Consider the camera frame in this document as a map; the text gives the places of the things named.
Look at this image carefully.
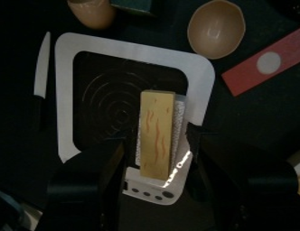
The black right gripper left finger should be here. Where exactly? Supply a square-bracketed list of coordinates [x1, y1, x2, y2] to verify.
[35, 136, 129, 231]

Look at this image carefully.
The white toy knife black handle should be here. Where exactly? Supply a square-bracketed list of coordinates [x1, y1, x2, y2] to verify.
[28, 31, 53, 134]

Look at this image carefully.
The yellow egg block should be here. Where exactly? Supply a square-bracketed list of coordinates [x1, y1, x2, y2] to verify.
[138, 89, 177, 181]

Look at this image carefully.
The tan wooden eggshell half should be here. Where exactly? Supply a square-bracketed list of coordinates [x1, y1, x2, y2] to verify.
[186, 0, 246, 60]
[67, 0, 118, 30]

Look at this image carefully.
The red wooden drawer box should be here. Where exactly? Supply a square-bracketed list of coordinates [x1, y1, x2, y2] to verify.
[220, 25, 300, 98]

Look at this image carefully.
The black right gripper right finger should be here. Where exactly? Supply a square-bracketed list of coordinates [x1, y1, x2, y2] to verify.
[185, 122, 300, 231]

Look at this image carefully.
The white toy induction stove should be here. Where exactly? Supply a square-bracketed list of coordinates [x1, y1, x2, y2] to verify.
[54, 32, 218, 207]

